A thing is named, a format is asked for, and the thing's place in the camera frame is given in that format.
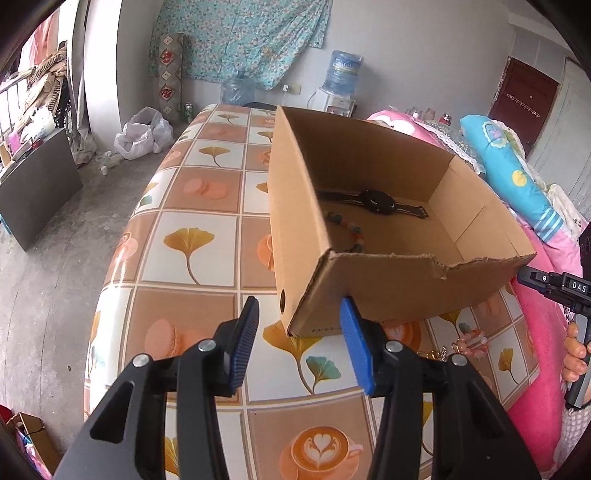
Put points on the white wall socket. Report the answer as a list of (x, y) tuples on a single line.
[(292, 88)]

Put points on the dark cabinet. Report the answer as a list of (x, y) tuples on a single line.
[(37, 184)]

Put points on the grey curtain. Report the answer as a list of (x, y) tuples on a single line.
[(83, 115)]

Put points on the empty clear water jug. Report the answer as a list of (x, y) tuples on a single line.
[(238, 90)]

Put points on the blue cartoon pillow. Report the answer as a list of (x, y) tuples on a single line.
[(508, 157)]

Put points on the person's right hand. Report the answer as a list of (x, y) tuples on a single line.
[(575, 344)]

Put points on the green can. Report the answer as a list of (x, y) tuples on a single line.
[(189, 113)]

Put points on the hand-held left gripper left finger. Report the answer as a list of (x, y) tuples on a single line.
[(242, 341)]

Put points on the blue water bottle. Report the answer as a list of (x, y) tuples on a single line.
[(341, 74)]

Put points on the red gift bag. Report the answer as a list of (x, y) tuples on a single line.
[(4, 414)]

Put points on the pile of clothes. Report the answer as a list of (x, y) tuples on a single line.
[(41, 92)]

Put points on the patterned vinyl tablecloth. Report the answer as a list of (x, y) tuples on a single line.
[(194, 207)]

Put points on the white water dispenser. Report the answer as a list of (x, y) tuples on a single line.
[(332, 104)]

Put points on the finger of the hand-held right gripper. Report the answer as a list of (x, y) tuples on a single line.
[(540, 278)]

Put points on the floral wall cloth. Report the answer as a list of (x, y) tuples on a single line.
[(240, 37)]

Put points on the brown paper bag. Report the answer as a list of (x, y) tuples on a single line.
[(32, 438)]

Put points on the brown cardboard box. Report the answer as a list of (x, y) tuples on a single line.
[(300, 230)]

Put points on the patterned rolled cushion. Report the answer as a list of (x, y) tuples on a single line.
[(168, 78)]

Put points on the dark brown door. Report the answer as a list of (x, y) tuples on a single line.
[(521, 101)]

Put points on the white plastic bag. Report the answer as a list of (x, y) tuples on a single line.
[(143, 134)]

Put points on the grey lace cloth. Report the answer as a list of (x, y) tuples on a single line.
[(457, 143)]

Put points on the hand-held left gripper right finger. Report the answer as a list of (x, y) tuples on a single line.
[(355, 350)]

